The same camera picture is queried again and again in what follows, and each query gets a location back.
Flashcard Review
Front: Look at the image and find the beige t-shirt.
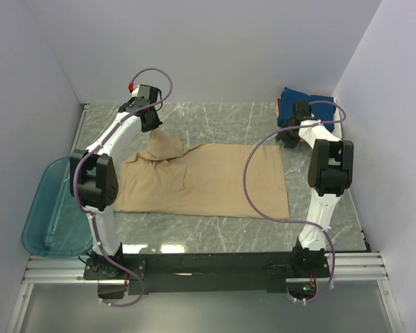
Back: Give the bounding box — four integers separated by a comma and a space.
114, 129, 289, 219

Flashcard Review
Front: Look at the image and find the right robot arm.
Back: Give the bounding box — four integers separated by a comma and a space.
276, 101, 354, 273

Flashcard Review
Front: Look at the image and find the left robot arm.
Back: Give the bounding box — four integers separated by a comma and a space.
69, 85, 162, 271

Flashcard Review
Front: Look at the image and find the folded blue t-shirt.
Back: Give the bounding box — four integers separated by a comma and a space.
277, 87, 336, 128

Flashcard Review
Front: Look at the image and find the folded white t-shirt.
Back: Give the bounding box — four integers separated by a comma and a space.
332, 107, 343, 139

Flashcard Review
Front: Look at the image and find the teal plastic bin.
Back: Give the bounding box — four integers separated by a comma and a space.
21, 157, 93, 258

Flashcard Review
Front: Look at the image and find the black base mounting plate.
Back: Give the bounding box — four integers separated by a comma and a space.
83, 248, 331, 299

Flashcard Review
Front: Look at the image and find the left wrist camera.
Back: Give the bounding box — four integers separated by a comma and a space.
128, 82, 142, 97

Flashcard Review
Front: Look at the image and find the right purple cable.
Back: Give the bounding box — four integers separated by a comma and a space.
242, 100, 347, 305

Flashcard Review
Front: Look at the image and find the purple cable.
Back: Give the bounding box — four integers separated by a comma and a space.
71, 68, 174, 308
242, 100, 347, 305

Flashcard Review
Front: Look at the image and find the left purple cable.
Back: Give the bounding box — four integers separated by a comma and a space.
71, 68, 174, 308

